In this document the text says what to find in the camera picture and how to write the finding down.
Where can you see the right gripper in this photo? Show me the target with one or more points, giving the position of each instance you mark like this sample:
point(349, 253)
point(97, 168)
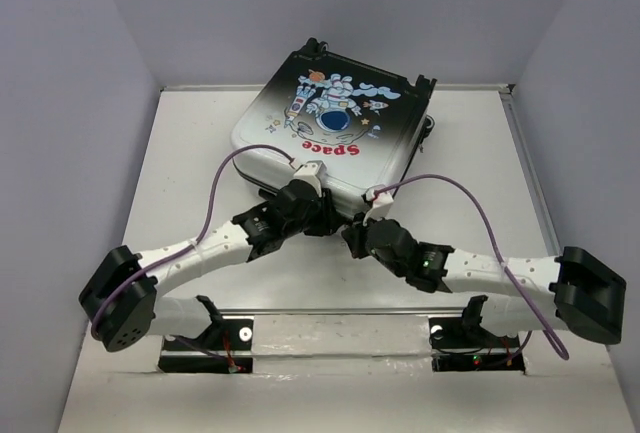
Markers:
point(354, 235)

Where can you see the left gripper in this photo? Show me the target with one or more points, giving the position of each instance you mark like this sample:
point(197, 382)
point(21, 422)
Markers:
point(327, 214)

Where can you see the black and white suitcase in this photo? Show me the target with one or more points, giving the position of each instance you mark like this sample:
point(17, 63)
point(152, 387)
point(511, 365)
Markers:
point(364, 123)

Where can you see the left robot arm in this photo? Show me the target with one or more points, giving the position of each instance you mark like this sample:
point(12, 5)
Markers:
point(127, 295)

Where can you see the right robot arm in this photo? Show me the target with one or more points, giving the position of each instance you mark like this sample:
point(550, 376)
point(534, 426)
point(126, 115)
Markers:
point(574, 291)

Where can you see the white cardboard front panel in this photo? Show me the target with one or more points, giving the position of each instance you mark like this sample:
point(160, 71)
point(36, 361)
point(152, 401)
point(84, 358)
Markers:
point(125, 393)

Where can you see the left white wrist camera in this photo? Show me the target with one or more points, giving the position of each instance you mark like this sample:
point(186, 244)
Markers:
point(313, 173)

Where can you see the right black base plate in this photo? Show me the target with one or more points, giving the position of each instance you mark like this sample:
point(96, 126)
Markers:
point(456, 349)

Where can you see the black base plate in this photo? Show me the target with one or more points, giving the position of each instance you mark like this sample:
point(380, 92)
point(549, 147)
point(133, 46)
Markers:
point(229, 352)
point(456, 349)

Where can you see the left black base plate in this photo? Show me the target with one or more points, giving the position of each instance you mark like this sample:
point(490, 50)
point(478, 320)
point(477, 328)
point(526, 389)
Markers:
point(229, 352)

